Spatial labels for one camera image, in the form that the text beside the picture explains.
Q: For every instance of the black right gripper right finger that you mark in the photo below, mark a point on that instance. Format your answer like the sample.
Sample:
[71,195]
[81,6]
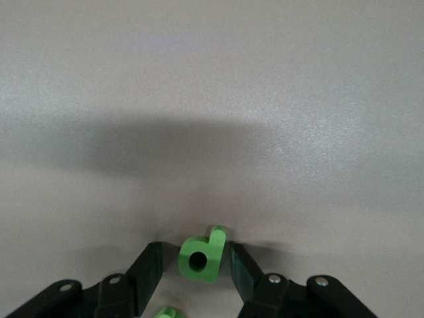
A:
[251,285]

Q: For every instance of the green letter P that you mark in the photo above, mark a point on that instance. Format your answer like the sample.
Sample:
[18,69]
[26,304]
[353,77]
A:
[213,251]

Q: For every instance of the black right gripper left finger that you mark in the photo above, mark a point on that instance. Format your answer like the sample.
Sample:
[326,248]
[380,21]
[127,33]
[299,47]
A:
[142,281]

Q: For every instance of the green letter U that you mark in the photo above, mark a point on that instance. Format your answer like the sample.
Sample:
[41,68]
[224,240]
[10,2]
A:
[165,313]

